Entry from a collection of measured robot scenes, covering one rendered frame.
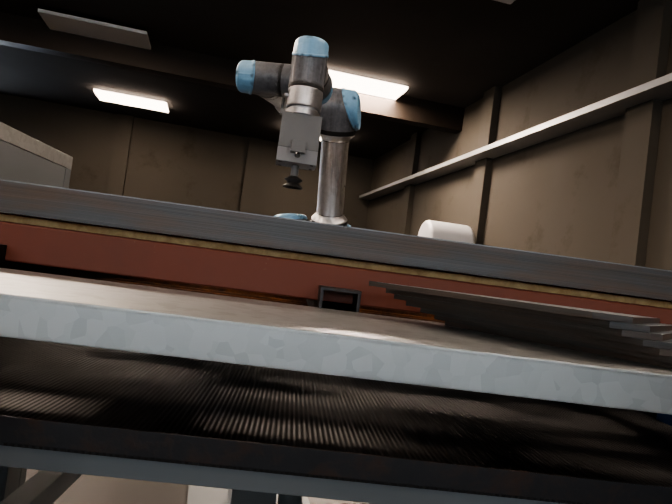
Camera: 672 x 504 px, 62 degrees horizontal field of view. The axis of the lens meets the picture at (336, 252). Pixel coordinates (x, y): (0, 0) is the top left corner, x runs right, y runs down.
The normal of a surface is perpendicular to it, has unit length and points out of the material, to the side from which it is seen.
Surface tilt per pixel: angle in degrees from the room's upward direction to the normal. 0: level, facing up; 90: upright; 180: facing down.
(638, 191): 90
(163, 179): 90
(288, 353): 90
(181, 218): 90
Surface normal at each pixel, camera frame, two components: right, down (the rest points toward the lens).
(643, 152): -0.97, -0.14
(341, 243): 0.07, -0.03
